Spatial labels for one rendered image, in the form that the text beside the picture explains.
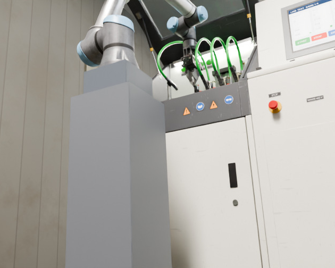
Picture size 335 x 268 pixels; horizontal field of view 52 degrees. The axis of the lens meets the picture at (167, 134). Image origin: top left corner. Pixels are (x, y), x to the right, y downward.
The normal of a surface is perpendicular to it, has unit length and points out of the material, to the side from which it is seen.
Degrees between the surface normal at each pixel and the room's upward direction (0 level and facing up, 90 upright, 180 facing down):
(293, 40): 76
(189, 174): 90
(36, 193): 90
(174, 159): 90
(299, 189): 90
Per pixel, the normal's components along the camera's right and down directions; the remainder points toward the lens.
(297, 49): -0.50, -0.44
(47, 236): 0.89, -0.17
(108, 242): -0.46, -0.22
